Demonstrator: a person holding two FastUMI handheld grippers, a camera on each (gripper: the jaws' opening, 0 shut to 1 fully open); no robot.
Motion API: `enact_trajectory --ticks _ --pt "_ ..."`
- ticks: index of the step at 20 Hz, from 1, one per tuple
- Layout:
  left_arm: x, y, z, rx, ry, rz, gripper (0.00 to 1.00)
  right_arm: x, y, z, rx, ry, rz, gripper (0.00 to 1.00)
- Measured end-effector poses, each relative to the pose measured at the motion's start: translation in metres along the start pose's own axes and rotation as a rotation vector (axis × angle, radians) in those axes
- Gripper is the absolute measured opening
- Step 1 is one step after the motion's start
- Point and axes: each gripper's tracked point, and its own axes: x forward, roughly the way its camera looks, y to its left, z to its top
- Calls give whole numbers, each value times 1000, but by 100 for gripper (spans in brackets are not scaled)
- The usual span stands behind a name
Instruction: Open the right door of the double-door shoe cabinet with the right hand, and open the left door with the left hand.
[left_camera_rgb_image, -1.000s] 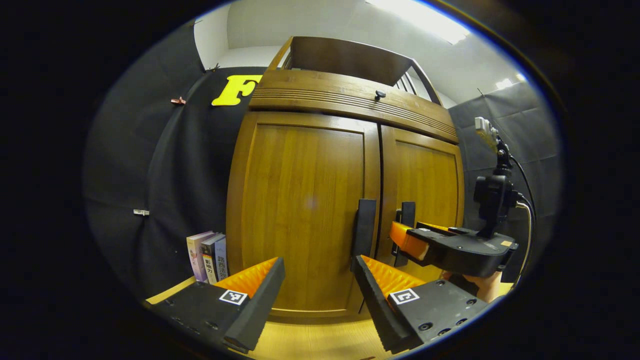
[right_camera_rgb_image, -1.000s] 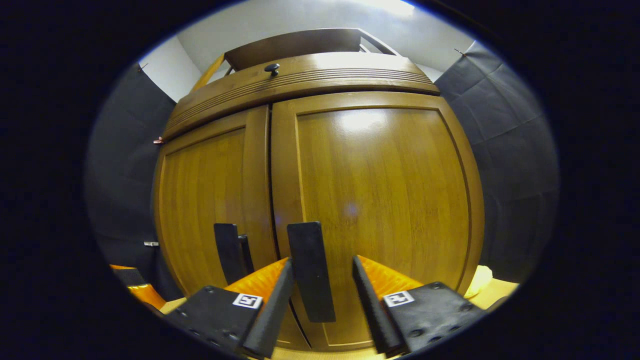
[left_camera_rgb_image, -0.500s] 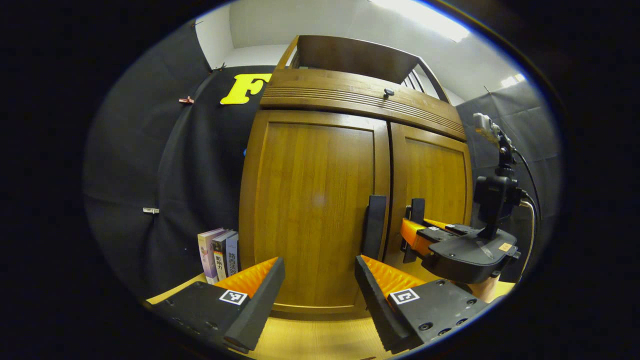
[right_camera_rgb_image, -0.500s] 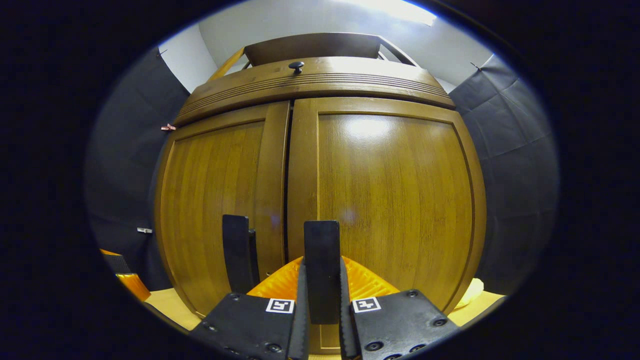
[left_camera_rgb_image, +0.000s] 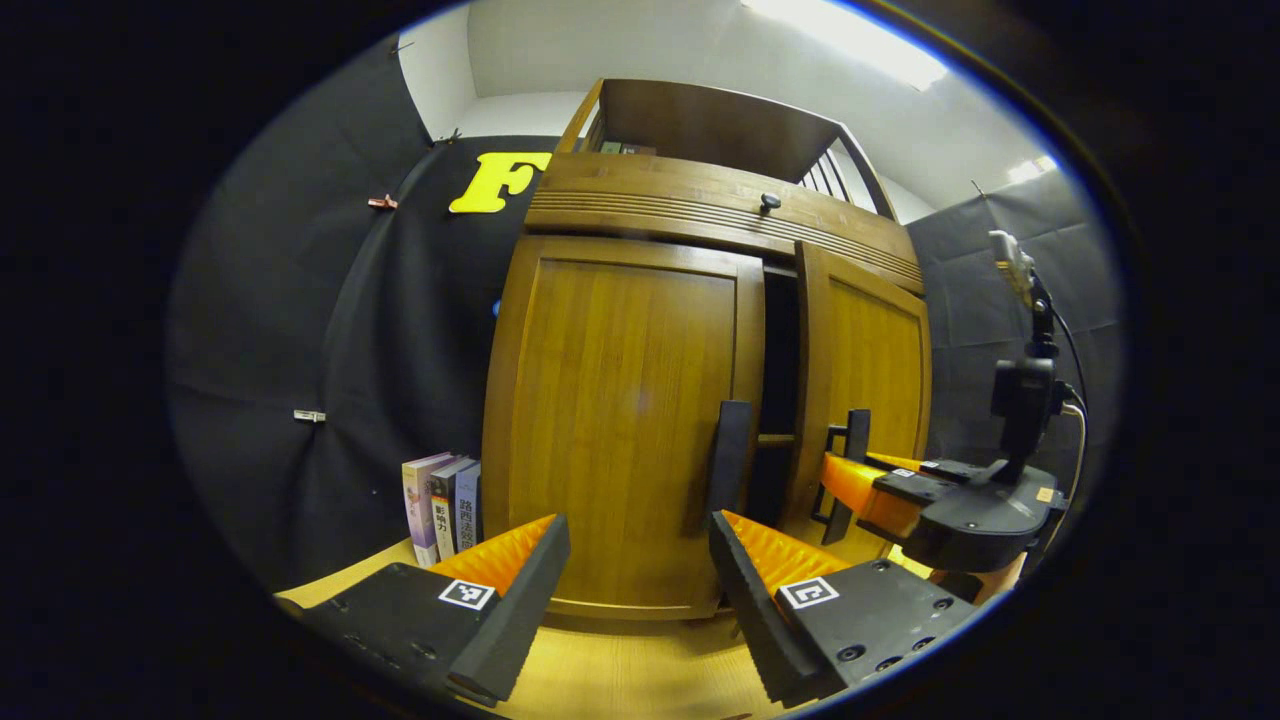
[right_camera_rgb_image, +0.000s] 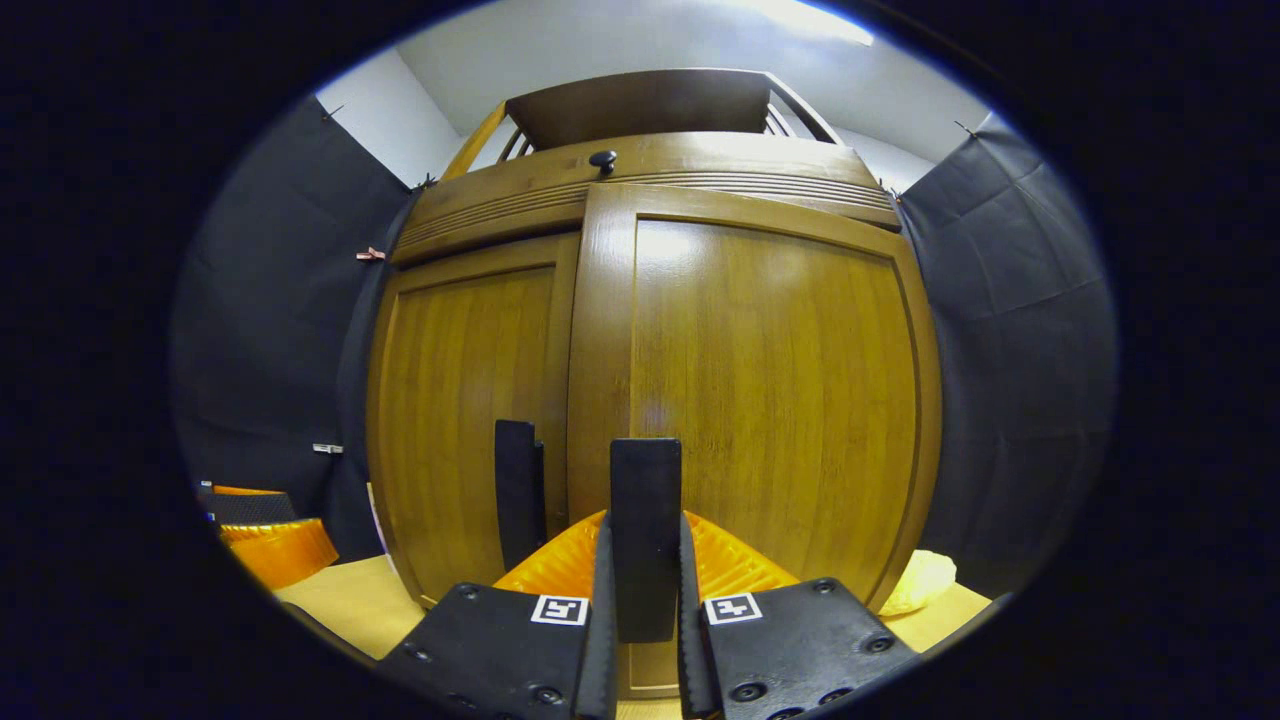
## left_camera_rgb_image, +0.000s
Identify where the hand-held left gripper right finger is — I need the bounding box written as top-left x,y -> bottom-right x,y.
709,509 -> 981,709

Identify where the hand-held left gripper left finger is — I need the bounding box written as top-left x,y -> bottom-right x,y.
275,513 -> 572,708

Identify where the wooden shoe cabinet door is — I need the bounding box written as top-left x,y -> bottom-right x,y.
482,233 -> 767,621
780,240 -> 933,566

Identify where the wooden double-door shoe cabinet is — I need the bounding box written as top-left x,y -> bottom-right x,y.
482,78 -> 933,621

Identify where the wooden cabinet drawer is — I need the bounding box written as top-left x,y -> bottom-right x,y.
525,152 -> 924,295

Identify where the blue book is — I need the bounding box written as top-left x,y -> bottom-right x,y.
455,462 -> 483,553

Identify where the dark book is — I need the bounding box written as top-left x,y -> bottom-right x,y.
430,458 -> 471,561

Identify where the purple book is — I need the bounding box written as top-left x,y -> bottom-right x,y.
402,452 -> 453,569

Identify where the black backdrop cloth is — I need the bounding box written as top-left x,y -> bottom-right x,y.
168,40 -> 1121,591

